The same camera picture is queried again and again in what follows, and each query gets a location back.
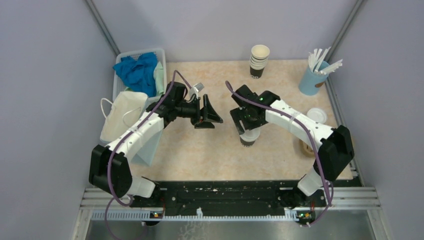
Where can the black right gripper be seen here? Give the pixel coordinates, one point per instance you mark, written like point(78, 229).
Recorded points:
point(237, 114)

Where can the brown pulp cup carrier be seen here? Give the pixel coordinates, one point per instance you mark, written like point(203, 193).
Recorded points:
point(306, 149)

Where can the stack of paper cups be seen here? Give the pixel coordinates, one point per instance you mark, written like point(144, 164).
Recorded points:
point(258, 60)

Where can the single black paper cup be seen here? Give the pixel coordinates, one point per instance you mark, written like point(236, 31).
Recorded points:
point(245, 143)

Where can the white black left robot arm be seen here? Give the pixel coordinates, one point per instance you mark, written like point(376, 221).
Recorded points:
point(110, 164)

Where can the light blue paper bag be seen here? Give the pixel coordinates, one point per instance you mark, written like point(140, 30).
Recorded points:
point(124, 114)

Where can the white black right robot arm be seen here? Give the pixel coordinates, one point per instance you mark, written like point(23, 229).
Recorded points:
point(332, 147)

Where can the blue cloth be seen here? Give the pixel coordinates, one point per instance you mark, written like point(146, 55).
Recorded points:
point(138, 75)

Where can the translucent plastic cup lid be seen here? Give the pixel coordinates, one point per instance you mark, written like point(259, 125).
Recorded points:
point(251, 135)

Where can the white plastic basket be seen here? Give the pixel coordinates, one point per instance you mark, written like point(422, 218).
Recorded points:
point(118, 85)

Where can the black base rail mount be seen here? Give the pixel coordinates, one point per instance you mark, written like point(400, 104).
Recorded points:
point(228, 198)

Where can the white wrapped straws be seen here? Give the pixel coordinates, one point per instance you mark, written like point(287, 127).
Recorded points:
point(316, 60)

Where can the blue straw holder cup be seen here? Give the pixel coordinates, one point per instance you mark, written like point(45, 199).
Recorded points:
point(311, 82)

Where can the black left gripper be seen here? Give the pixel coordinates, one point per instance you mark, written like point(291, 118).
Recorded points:
point(207, 112)

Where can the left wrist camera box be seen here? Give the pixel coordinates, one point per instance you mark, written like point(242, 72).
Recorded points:
point(198, 89)

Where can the stack of plastic lids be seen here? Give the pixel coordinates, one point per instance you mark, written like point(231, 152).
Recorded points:
point(318, 115)

